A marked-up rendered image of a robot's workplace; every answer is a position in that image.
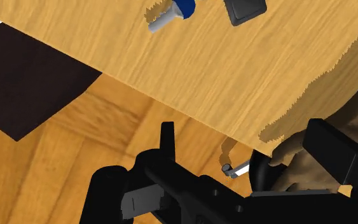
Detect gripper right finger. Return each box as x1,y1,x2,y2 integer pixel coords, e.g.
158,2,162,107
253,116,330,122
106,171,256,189
301,118,358,206

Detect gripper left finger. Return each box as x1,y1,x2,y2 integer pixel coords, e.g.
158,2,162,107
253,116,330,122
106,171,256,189
78,121,251,224

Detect grey and white rod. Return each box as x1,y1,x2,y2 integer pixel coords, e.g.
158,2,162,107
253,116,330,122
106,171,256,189
221,159,251,179

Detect wooden table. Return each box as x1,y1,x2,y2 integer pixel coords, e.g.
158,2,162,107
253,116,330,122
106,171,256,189
0,0,358,157

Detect blue and grey tool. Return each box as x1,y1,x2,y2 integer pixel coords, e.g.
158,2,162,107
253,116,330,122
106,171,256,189
148,0,196,34

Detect dark grey square box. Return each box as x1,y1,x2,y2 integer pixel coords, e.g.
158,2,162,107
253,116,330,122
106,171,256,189
223,0,268,27

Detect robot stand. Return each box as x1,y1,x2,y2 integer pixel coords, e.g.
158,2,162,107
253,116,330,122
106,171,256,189
0,21,103,142

